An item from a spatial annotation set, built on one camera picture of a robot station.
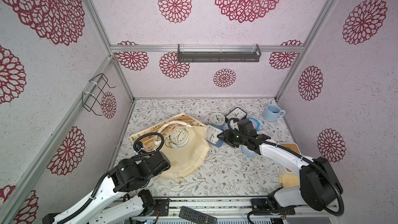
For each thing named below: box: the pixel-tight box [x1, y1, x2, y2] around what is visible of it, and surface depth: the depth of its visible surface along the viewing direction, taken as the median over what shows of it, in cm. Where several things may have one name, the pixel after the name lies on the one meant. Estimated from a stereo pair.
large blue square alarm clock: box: [205, 123, 224, 148], surface depth 89 cm
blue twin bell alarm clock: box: [246, 117, 261, 132], surface depth 105 cm
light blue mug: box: [262, 103, 286, 122], surface depth 109 cm
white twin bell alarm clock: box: [169, 127, 190, 149], surface depth 95 cm
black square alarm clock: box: [224, 106, 248, 123], surface depth 111 cm
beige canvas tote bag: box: [129, 113, 210, 179], surface depth 83 cm
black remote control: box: [178, 205, 218, 224], surface depth 71 cm
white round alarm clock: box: [208, 112, 226, 127], surface depth 105 cm
